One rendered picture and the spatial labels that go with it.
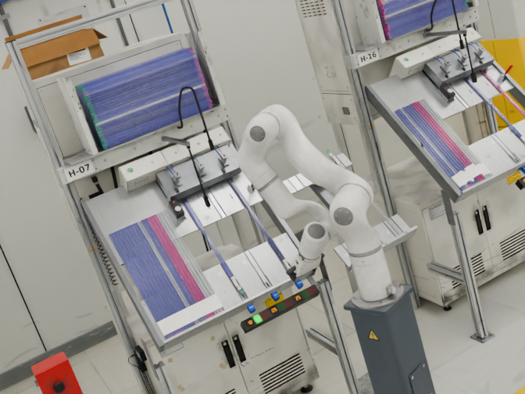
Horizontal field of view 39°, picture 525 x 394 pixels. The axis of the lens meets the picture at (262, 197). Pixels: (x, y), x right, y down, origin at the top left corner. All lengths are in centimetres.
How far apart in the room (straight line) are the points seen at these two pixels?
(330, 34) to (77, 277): 216
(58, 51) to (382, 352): 184
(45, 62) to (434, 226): 196
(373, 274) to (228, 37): 263
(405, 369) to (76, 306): 256
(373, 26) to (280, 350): 156
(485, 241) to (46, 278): 255
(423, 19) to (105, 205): 176
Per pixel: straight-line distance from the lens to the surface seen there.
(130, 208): 307
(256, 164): 255
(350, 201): 242
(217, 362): 326
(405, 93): 364
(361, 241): 252
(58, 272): 467
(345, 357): 319
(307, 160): 247
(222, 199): 310
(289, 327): 337
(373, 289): 260
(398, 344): 267
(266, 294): 290
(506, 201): 398
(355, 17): 374
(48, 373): 285
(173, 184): 306
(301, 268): 273
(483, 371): 343
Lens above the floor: 190
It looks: 17 degrees down
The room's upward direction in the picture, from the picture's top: 17 degrees counter-clockwise
